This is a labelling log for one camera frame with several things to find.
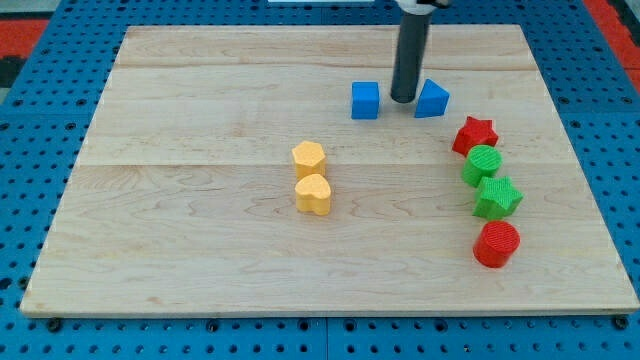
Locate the yellow heart block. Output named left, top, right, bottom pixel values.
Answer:
left=294, top=174, right=332, bottom=216

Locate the blue triangle block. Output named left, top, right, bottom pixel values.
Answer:
left=414, top=79, right=450, bottom=118

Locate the blue cube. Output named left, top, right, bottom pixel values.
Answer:
left=351, top=81, right=380, bottom=120

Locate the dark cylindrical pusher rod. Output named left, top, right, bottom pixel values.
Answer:
left=390, top=12, right=432, bottom=104

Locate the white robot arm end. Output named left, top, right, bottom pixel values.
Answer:
left=395, top=0, right=452, bottom=16

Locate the yellow hexagon block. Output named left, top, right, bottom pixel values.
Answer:
left=292, top=141, right=326, bottom=180

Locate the green star block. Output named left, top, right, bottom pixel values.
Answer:
left=472, top=176, right=524, bottom=220

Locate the wooden board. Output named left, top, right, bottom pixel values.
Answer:
left=21, top=25, right=639, bottom=318

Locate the red cylinder block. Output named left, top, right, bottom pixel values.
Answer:
left=473, top=220, right=520, bottom=268

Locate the red star block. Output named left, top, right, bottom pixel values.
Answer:
left=452, top=116, right=499, bottom=157

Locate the green cylinder block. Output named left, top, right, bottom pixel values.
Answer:
left=461, top=145, right=502, bottom=187

